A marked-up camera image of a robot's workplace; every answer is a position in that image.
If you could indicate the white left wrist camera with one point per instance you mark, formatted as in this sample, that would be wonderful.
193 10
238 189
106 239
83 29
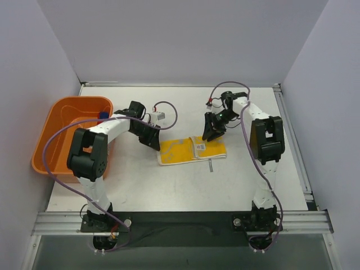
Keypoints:
155 117

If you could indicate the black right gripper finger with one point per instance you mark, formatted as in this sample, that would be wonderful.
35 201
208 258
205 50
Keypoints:
208 124
213 134

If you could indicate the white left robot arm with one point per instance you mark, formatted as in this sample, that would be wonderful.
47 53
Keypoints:
88 155

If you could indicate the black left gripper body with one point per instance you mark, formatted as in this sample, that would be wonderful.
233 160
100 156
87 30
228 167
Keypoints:
147 134

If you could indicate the red blue patterned towel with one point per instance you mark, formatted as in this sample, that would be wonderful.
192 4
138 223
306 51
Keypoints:
103 115

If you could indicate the aluminium front rail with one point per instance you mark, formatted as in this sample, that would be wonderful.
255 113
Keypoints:
72 223

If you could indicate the grey yellow towel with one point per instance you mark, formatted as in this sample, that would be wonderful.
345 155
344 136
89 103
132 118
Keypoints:
190 150

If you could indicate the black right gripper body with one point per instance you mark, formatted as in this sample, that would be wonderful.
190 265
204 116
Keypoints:
216 124

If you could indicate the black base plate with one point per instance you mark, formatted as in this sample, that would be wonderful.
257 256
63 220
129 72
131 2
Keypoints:
207 229

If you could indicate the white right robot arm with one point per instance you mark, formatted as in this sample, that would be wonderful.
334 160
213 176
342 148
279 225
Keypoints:
265 141

